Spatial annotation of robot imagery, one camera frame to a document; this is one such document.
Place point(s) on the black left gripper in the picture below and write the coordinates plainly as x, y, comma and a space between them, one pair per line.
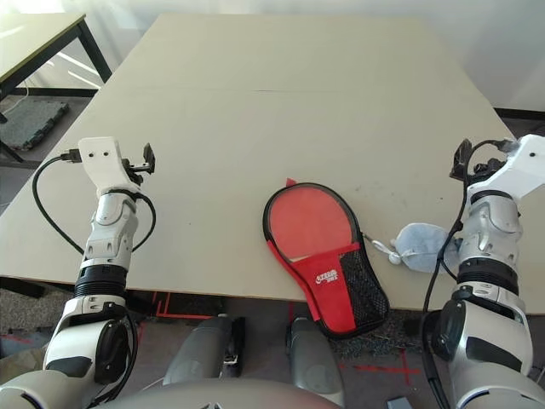
135, 170

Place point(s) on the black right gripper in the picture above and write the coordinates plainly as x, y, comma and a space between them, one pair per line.
485, 168

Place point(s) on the grey plush zipper charm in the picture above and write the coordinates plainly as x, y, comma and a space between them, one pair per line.
419, 247

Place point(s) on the red ping-pong paddle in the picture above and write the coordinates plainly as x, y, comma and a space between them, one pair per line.
306, 221

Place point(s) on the red black paddle case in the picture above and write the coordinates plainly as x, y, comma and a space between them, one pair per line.
328, 307

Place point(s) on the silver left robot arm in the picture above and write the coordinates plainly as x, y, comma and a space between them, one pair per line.
106, 238

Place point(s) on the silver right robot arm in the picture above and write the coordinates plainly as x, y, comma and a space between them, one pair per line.
489, 226

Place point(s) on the dark grey foam mat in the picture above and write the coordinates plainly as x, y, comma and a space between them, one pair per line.
30, 123

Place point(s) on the black table leg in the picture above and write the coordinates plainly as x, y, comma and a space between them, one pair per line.
21, 287

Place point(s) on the speckled dark floor mat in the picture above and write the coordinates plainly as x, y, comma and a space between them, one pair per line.
383, 341
25, 311

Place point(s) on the grey robot left leg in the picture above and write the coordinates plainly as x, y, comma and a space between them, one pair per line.
200, 353

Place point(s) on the grey robot leg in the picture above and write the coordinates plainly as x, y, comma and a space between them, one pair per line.
200, 353
315, 362

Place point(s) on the red floor tape cross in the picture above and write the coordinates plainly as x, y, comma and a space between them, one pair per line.
406, 370

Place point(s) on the grey robot torso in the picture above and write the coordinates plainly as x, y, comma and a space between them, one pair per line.
213, 398

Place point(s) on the grey robot right leg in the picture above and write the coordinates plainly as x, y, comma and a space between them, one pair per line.
315, 362

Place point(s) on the small grey block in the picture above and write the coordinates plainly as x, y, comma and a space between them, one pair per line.
398, 404

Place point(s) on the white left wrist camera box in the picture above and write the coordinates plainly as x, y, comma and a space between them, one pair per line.
102, 157

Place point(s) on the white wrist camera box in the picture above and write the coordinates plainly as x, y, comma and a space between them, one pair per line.
102, 157
523, 166

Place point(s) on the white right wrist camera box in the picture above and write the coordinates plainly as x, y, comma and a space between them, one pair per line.
523, 166

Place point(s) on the beige side table black frame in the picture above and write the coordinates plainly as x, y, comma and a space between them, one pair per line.
30, 38

